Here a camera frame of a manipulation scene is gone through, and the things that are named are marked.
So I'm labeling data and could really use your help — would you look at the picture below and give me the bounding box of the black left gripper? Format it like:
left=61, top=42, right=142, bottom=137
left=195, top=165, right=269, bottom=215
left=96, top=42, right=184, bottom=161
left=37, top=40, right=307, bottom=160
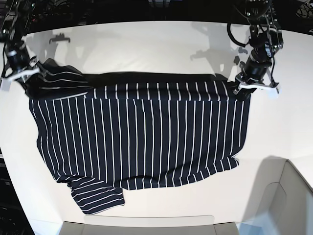
left=236, top=55, right=272, bottom=84

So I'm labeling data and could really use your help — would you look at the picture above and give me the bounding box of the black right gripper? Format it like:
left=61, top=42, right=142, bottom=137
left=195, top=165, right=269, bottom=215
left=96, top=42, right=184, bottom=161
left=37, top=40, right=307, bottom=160
left=6, top=47, right=32, bottom=72

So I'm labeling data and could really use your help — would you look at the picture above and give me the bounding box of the navy white striped T-shirt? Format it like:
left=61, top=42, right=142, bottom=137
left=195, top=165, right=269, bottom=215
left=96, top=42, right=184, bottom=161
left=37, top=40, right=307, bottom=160
left=22, top=63, right=250, bottom=215

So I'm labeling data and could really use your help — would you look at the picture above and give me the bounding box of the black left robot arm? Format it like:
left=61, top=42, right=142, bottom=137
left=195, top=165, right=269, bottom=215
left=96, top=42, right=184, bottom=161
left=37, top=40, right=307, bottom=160
left=226, top=0, right=284, bottom=85

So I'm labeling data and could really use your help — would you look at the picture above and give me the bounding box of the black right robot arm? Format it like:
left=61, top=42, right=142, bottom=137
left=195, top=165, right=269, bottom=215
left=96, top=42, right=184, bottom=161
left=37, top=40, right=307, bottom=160
left=0, top=0, right=36, bottom=72

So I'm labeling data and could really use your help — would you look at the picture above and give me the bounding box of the grey plastic bin right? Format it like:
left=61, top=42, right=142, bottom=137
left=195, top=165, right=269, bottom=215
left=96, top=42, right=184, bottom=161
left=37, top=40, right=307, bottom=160
left=242, top=156, right=313, bottom=235

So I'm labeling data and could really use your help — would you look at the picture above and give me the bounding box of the grey plastic bin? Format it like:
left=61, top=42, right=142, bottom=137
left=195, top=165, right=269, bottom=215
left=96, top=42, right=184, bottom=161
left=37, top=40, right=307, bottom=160
left=59, top=215, right=239, bottom=235
left=242, top=156, right=313, bottom=235

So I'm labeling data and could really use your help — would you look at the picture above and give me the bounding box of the grey plastic bin front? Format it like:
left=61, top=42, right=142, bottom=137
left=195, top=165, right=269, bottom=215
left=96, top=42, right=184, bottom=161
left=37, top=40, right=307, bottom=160
left=59, top=215, right=239, bottom=235

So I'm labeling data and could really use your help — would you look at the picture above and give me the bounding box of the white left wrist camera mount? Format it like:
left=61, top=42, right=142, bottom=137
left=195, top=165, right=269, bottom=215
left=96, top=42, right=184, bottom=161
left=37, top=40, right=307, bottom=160
left=233, top=82, right=281, bottom=98

